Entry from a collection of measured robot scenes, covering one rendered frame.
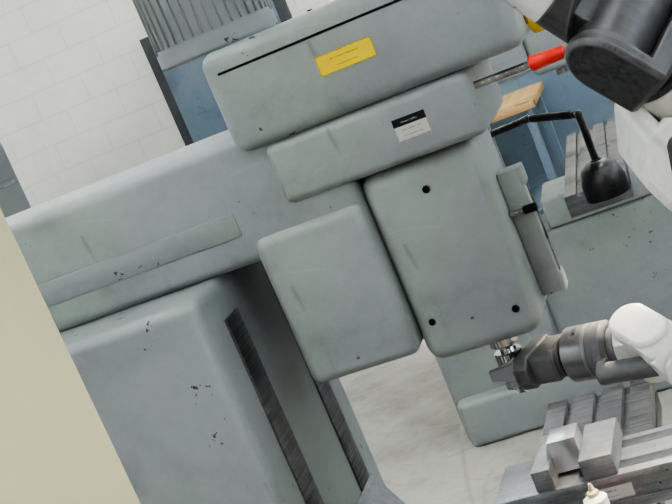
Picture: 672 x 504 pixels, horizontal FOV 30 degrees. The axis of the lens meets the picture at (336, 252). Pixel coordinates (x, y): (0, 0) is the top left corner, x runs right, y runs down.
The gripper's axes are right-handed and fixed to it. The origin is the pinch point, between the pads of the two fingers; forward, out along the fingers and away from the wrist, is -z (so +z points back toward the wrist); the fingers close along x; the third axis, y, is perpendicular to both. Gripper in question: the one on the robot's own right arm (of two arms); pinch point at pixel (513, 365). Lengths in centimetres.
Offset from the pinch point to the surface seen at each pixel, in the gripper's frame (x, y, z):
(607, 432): -17.9, 22.5, 1.7
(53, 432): 155, -60, 87
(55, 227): 29, -50, -53
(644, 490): -10.9, 30.8, 8.0
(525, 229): -1.4, -21.3, 10.6
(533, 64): 4, -46, 25
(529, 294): 5.6, -13.1, 11.0
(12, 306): 154, -62, 87
